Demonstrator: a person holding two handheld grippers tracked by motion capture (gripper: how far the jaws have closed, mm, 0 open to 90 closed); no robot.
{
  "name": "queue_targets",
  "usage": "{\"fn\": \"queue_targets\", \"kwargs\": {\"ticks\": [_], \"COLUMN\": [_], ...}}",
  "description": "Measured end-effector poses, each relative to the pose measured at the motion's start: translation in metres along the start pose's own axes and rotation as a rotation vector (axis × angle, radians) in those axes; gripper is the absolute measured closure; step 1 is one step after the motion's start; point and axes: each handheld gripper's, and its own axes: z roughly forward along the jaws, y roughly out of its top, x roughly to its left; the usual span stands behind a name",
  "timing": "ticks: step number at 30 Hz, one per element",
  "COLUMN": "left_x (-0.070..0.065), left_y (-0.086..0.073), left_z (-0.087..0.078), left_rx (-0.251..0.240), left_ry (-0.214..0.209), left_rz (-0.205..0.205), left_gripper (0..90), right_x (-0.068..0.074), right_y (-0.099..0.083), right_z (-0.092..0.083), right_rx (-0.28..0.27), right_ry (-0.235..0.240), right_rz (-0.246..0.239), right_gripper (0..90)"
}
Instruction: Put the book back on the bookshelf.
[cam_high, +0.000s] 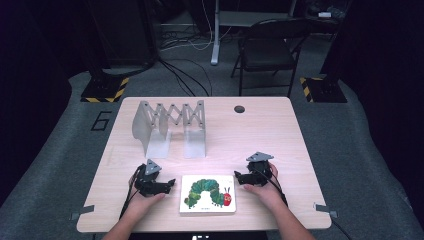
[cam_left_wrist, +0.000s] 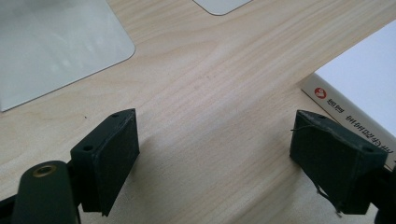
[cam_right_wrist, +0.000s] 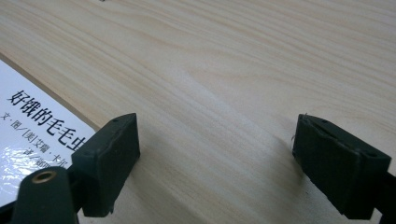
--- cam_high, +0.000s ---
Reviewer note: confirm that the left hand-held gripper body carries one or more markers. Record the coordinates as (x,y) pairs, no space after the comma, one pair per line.
(147,182)

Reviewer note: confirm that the black cabinet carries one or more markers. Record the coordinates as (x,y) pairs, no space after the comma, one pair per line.
(126,33)

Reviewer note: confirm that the person's right hand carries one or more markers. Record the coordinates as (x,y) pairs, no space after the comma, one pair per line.
(265,195)

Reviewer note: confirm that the small white device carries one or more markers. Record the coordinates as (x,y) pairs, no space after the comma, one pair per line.
(324,14)

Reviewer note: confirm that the white-legged grey desk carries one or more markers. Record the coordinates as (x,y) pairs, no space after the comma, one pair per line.
(215,40)

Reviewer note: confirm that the white caterpillar picture book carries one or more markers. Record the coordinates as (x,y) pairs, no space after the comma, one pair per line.
(206,195)

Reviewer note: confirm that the grey table edge bracket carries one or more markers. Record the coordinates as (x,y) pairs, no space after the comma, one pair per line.
(83,211)
(325,209)

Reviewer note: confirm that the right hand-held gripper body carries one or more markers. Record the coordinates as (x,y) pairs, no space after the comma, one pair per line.
(260,173)

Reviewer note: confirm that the black folding chair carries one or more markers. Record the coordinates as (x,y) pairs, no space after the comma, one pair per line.
(266,50)

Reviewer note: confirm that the black table grommet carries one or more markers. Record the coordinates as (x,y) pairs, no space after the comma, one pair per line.
(239,109)

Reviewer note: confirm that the grey expandable metal book rack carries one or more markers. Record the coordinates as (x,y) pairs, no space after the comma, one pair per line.
(156,133)

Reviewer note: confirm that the person's left hand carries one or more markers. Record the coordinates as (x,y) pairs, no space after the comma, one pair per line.
(141,203)

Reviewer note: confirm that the black stand with striped base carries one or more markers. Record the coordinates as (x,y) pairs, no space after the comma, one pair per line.
(103,88)
(325,90)

